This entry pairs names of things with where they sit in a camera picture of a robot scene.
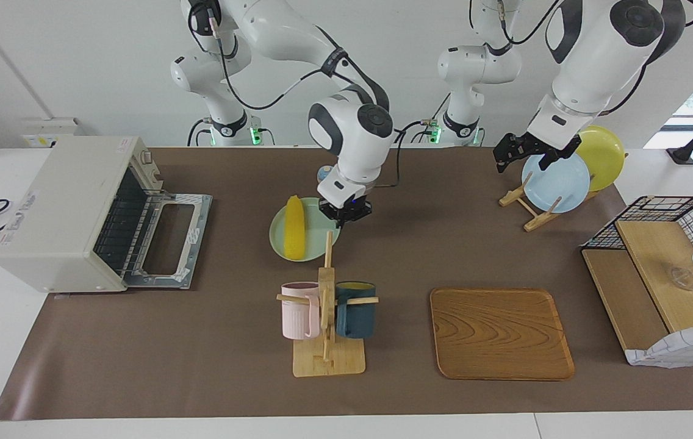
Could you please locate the mint green plate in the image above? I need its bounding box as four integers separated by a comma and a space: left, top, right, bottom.
269, 197, 342, 263

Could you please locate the yellow corn cob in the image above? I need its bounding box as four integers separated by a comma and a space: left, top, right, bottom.
284, 195, 306, 261

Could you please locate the toaster oven glass door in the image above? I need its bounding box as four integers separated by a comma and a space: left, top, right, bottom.
124, 192, 213, 290

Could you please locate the cream toaster oven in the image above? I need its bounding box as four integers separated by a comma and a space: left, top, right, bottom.
0, 135, 167, 293

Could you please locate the light blue plate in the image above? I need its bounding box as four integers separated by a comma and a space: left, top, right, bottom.
521, 152, 591, 214

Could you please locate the yellow plate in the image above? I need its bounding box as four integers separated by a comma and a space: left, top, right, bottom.
575, 125, 626, 193

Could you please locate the wooden plate rack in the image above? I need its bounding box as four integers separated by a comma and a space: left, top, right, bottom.
499, 171, 603, 232

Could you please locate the dark blue mug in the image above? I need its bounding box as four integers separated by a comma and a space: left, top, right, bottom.
334, 280, 378, 340

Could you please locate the pink mug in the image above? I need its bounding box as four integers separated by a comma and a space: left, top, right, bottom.
281, 282, 321, 340

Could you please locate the wooden mug rack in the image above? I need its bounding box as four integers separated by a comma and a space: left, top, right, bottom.
276, 230, 379, 377

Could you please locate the light wooden shelf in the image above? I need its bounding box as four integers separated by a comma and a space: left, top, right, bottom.
583, 219, 693, 366

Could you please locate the brown wooden tray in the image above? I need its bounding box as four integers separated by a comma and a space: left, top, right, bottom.
430, 288, 576, 382

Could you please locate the brown table mat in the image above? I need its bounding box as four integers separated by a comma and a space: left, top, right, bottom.
0, 146, 693, 421

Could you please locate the white checked cloth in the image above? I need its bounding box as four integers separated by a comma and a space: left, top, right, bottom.
625, 322, 693, 368

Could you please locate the black wire basket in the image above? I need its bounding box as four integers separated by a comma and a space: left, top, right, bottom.
581, 195, 693, 309

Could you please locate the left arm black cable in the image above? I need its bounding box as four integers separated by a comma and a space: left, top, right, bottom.
502, 0, 693, 116

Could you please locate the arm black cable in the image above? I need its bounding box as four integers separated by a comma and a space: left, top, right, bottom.
502, 0, 693, 116
212, 18, 401, 187

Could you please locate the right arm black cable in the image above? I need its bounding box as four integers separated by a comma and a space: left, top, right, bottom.
212, 18, 401, 187

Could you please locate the oven wire rack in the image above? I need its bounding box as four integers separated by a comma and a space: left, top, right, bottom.
93, 168, 161, 275

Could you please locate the white wall power outlet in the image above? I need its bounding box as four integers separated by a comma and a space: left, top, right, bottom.
22, 118, 85, 148

